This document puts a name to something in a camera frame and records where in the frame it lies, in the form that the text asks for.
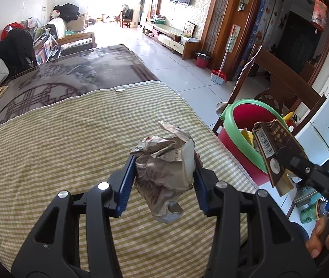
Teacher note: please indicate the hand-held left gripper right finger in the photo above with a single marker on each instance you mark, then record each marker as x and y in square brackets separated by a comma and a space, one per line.
[200, 191]

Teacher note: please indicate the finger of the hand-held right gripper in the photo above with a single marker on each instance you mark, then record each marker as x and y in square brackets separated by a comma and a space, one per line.
[297, 163]

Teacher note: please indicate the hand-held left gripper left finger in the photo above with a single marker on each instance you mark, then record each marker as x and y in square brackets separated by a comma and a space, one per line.
[125, 191]

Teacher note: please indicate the dark brown cigarette box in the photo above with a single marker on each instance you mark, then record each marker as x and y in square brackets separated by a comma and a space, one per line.
[274, 150]

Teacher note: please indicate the newspaper ball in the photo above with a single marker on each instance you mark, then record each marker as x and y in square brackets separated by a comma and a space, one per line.
[164, 168]

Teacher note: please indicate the red bin with green rim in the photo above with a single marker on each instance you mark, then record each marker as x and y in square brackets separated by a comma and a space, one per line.
[244, 118]

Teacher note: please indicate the person's right hand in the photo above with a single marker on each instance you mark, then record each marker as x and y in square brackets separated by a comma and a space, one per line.
[315, 244]

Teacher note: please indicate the green ceramic jar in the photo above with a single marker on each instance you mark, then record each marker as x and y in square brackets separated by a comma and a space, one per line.
[309, 212]

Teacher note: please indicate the green striped cloth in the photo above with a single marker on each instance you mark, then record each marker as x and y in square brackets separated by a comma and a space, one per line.
[80, 150]

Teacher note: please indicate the white refrigerator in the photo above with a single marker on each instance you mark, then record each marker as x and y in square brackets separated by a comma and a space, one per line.
[326, 107]

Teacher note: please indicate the carved wooden chair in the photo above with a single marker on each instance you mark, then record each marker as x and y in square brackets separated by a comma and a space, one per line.
[283, 84]

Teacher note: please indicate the mop with red blue base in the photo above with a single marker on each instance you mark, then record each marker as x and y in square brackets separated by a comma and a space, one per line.
[218, 76]

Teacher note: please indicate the dark entrance door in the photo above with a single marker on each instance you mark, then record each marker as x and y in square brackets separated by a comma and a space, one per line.
[297, 40]

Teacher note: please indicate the grey patterned tablecloth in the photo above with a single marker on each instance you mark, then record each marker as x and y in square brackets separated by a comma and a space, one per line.
[80, 72]

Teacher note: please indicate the small red waste bin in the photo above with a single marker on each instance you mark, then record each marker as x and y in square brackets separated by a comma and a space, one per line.
[202, 61]

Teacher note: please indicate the red hanging ornament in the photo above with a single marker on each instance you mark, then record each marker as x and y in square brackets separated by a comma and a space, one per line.
[319, 14]

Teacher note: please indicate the wooden television cabinet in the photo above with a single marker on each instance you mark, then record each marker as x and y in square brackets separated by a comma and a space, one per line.
[170, 36]

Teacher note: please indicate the wooden sofa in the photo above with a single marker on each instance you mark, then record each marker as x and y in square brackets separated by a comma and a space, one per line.
[74, 40]

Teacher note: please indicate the small framed picture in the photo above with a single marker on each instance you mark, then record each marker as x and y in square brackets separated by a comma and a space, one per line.
[190, 29]

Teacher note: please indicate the clear rack with pictures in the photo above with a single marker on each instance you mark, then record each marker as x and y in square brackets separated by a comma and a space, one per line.
[44, 45]

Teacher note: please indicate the wooden dining chairs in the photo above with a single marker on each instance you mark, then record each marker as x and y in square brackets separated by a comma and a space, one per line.
[125, 20]

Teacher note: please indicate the black jacket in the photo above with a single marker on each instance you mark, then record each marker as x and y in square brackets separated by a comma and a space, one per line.
[15, 52]

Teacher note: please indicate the black clothes bundle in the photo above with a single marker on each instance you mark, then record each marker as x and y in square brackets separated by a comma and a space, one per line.
[67, 11]

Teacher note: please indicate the white plush toy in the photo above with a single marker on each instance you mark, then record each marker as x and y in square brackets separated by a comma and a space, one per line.
[56, 13]

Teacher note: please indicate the red bag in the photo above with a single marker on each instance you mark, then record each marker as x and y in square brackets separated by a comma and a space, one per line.
[12, 27]

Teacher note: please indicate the short wall scroll picture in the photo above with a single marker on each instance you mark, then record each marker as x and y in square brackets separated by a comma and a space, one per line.
[234, 37]

